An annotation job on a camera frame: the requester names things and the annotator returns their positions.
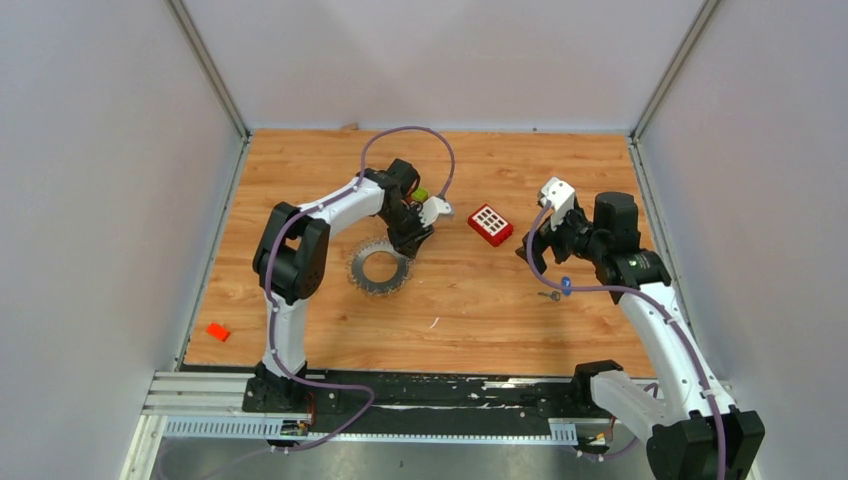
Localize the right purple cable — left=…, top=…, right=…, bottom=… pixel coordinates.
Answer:
left=525, top=205, right=728, bottom=480

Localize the red white window brick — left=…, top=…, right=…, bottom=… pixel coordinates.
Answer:
left=467, top=204, right=514, bottom=247

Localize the grey slotted cable duct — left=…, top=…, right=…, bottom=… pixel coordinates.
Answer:
left=162, top=415, right=579, bottom=446

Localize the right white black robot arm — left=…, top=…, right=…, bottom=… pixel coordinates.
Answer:
left=516, top=185, right=765, bottom=479

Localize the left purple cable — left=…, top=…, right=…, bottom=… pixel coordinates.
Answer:
left=263, top=126, right=457, bottom=453

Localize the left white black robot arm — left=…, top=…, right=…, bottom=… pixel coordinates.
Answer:
left=243, top=159, right=453, bottom=413

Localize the purple cable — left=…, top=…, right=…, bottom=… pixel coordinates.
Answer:
left=525, top=205, right=728, bottom=480
left=263, top=126, right=457, bottom=453

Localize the red brick near edge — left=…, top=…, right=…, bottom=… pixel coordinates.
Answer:
left=204, top=322, right=231, bottom=342

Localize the toy brick car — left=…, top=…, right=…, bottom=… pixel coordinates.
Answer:
left=410, top=188, right=430, bottom=204

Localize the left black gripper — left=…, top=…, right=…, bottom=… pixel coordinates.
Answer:
left=381, top=205, right=436, bottom=264

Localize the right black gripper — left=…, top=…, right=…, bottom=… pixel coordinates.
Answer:
left=515, top=203, right=605, bottom=276

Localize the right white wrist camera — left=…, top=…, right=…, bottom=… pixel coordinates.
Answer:
left=537, top=176, right=576, bottom=230

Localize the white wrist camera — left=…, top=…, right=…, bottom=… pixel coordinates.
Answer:
left=419, top=196, right=455, bottom=227
left=537, top=176, right=576, bottom=230

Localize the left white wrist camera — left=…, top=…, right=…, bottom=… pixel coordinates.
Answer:
left=419, top=196, right=455, bottom=227

